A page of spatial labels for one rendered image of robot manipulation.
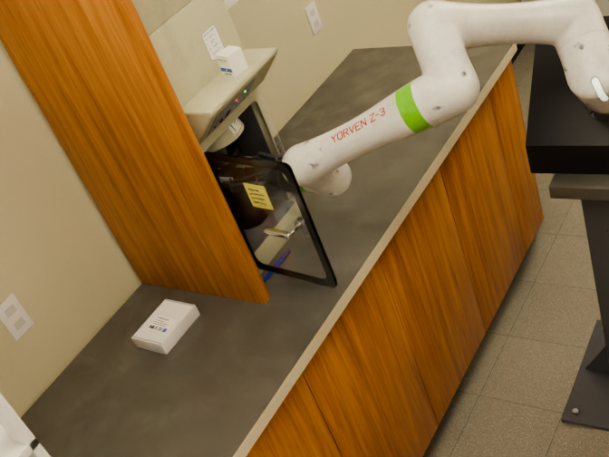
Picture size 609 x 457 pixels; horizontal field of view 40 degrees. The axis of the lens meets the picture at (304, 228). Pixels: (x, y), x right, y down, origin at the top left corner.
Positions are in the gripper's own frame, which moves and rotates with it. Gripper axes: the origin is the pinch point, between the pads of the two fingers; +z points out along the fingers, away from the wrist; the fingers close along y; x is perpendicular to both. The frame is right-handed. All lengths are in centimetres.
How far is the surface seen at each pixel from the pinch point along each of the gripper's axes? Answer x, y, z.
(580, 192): 27, -33, -88
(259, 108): -14.2, -10.9, -9.3
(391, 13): 30, -158, 34
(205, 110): -31.4, 16.6, -18.3
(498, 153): 57, -91, -36
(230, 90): -31.4, 7.5, -20.0
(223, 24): -40.9, -10.1, -9.5
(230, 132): -14.2, 1.4, -7.3
